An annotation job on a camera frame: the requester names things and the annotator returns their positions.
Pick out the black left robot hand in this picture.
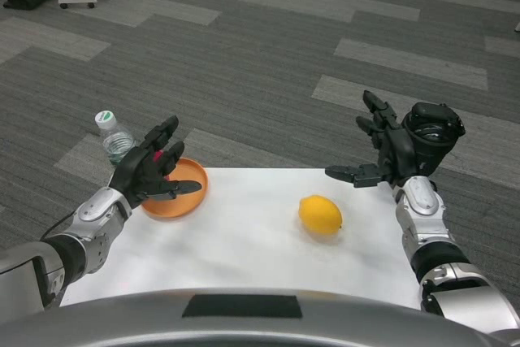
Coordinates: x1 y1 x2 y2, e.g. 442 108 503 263
108 115 203 210

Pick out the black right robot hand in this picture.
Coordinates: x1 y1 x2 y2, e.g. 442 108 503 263
324 89 418 189

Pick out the black cylindrical container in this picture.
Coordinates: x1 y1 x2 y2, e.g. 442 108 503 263
401 102 466 180

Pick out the orange round plate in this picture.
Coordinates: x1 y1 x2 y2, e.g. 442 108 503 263
140 157 210 220

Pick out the silver robot chest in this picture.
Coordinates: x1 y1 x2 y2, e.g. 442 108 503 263
0 288 520 347

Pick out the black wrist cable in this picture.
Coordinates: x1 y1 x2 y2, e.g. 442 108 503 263
39 209 78 241

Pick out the white paper table cover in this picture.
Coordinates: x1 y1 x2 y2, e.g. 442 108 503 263
58 167 423 310

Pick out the yellow lemon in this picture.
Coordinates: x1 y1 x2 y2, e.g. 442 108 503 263
298 195 344 236

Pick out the clear plastic water bottle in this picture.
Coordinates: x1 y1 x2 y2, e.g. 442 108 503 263
94 110 137 167

